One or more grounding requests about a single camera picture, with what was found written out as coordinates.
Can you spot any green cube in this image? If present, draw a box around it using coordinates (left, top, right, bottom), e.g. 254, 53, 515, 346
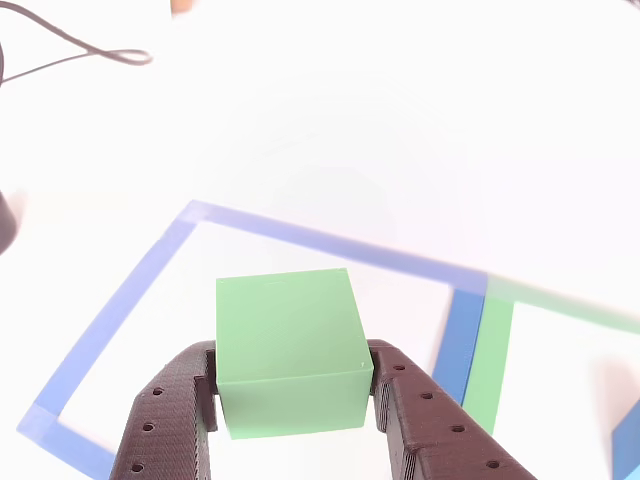
214, 268, 375, 441

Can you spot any black tripod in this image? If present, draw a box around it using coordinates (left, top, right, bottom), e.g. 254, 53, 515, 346
0, 192, 22, 256

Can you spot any green square frame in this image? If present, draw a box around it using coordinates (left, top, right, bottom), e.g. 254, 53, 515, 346
462, 272, 640, 436

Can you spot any blue square frame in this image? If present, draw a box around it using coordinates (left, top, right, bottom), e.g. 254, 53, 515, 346
16, 199, 489, 480

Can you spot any black cable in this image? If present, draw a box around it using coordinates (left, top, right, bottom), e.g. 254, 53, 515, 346
0, 0, 154, 86

